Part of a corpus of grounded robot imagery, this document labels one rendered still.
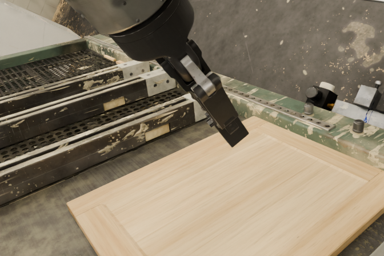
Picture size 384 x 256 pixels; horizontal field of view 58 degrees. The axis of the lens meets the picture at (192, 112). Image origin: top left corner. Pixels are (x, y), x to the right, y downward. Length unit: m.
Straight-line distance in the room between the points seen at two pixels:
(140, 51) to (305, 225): 0.49
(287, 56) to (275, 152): 1.37
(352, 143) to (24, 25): 4.07
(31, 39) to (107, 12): 4.32
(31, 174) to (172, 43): 0.65
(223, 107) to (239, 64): 2.04
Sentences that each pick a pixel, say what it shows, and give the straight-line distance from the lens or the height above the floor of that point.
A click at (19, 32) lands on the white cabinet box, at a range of 4.54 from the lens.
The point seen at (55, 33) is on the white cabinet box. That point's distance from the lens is 4.62.
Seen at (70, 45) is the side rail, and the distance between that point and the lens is 2.11.
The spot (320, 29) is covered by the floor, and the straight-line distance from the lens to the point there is 2.15.
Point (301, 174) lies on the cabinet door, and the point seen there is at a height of 1.00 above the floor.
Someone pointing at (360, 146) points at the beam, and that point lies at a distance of 0.86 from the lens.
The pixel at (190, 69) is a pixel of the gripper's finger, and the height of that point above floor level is 1.51.
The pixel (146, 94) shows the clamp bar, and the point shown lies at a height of 1.00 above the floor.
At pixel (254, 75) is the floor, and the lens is 2.28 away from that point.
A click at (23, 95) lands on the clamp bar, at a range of 1.34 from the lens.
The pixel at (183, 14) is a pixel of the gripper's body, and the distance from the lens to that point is 0.30.
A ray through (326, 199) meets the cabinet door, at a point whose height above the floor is 1.02.
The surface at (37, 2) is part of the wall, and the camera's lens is 5.96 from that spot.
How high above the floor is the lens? 1.70
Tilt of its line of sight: 42 degrees down
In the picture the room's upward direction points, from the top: 70 degrees counter-clockwise
